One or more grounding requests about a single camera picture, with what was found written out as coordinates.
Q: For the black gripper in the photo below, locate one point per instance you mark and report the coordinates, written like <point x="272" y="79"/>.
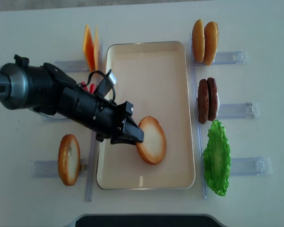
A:
<point x="108" y="121"/>

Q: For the toasted bread slice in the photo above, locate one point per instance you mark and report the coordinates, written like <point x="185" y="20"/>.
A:
<point x="153" y="148"/>

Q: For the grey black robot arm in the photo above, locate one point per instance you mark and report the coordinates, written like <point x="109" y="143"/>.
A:
<point x="48" y="90"/>

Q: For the toasted bread slice left rack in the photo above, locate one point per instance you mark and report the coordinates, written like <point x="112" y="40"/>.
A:
<point x="69" y="160"/>

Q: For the outer brown meat patty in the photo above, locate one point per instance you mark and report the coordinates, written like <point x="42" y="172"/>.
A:
<point x="203" y="101"/>

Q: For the brown meat patty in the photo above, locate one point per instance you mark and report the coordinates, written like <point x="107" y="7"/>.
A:
<point x="203" y="101"/>
<point x="213" y="99"/>

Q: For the green plastic lettuce leaf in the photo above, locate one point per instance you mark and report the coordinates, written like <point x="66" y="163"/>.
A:
<point x="217" y="159"/>

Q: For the inner brown meat patty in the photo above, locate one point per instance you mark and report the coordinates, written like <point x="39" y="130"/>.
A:
<point x="213" y="99"/>

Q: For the pale cheese slice back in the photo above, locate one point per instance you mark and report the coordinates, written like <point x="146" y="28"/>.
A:
<point x="96" y="49"/>

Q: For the orange cheese slice front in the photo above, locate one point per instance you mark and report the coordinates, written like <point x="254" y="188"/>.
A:
<point x="88" y="48"/>

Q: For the cream rectangular tray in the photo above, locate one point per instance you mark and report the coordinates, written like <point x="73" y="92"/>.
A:
<point x="153" y="77"/>

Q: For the black monitor base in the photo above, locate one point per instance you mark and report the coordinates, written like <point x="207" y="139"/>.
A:
<point x="146" y="221"/>

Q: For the outer bun slice right rack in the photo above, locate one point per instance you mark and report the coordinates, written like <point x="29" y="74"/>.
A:
<point x="198" y="41"/>

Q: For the bun slice rack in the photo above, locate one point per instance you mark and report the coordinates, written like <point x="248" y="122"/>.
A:
<point x="211" y="34"/>
<point x="198" y="41"/>

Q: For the inner bun slice right rack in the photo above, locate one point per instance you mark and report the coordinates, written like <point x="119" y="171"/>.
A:
<point x="211" y="34"/>

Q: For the clear left long rail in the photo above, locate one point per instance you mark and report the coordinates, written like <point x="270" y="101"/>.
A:
<point x="94" y="144"/>

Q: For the clear long rail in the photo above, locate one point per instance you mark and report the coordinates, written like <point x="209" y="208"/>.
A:
<point x="94" y="144"/>
<point x="197" y="126"/>

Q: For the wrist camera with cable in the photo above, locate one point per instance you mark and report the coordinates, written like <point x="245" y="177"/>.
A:
<point x="106" y="85"/>

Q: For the clear right long rail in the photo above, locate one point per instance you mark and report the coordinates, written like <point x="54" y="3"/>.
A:
<point x="197" y="126"/>

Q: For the clear rail under bread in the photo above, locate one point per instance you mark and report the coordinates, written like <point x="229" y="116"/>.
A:
<point x="50" y="168"/>

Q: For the clear rail under cheese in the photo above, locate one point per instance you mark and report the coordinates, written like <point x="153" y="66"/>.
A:
<point x="71" y="66"/>

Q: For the clear rail with patty pusher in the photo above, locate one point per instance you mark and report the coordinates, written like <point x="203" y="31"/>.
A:
<point x="247" y="110"/>

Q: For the clear rail with bun pusher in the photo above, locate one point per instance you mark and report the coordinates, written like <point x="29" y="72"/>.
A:
<point x="236" y="57"/>

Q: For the clear rail with lettuce pusher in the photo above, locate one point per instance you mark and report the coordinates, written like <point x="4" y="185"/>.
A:
<point x="251" y="166"/>

